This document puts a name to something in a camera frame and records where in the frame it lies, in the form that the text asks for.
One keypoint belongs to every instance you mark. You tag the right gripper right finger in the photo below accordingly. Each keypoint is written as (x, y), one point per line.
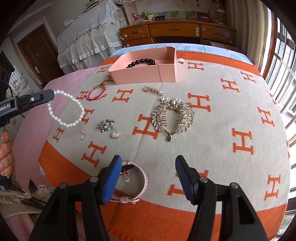
(198, 190)

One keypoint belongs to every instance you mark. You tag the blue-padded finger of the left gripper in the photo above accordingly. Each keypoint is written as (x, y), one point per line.
(27, 102)

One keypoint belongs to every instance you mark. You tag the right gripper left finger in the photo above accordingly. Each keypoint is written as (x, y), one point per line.
(105, 182)

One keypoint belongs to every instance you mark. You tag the pink strap wristwatch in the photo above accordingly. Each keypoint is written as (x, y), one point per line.
(131, 185)

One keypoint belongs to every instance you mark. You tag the oval white stone brooch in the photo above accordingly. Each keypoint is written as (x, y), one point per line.
(116, 134)

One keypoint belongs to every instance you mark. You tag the turquoise flower brooch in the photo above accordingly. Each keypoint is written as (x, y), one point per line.
(106, 125)

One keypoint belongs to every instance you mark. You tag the gold pearl safety pin brooch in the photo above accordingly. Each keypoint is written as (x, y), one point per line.
(152, 90)

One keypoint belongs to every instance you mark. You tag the pink jewelry tray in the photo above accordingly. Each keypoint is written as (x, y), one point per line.
(143, 66)

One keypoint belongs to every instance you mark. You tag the person's left hand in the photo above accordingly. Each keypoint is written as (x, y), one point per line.
(7, 158)

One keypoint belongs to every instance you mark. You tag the pink bed sheet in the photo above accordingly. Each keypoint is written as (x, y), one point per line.
(30, 140)

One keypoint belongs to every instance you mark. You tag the dark wooden door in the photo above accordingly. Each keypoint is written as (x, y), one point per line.
(40, 54)

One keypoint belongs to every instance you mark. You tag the orange H pattern blanket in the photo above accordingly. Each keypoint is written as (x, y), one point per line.
(237, 135)

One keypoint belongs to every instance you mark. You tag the white lace covered furniture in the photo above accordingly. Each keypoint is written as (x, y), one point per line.
(92, 38)

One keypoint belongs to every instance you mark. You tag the blue plant print sheet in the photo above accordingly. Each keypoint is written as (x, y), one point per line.
(188, 48)

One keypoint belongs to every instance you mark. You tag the window security grille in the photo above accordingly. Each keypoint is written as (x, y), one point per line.
(279, 73)

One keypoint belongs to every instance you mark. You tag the stack of books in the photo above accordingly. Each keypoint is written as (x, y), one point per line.
(224, 46)

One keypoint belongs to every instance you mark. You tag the wooden desk with drawers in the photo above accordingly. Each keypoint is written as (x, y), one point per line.
(177, 31)

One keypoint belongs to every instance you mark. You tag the beige curtain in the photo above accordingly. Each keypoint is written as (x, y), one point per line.
(250, 20)

